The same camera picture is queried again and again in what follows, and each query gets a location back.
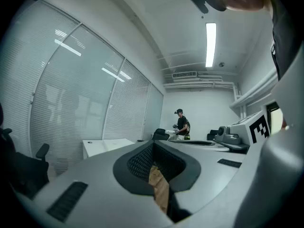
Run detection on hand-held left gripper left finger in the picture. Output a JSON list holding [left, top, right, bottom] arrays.
[[21, 140, 174, 228]]

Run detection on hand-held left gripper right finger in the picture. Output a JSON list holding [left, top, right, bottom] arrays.
[[153, 140, 248, 216]]

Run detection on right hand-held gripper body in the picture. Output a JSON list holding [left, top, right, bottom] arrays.
[[213, 110, 271, 154]]

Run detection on white desk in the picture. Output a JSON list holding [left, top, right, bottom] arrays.
[[82, 138, 135, 159]]

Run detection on black office chair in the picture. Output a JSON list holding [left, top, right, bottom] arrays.
[[0, 103, 51, 200], [152, 128, 170, 142], [206, 129, 220, 141]]

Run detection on thin white ceiling pipes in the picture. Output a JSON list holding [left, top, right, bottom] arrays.
[[163, 79, 239, 90]]

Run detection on white air vent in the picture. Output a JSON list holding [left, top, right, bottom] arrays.
[[171, 71, 198, 79]]

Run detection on long ceiling light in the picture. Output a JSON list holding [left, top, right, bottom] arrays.
[[205, 22, 217, 68]]

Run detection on person's black shirt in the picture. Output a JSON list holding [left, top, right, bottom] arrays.
[[267, 0, 304, 82]]

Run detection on black head-mounted camera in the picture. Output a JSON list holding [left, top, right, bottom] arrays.
[[189, 0, 210, 15]]

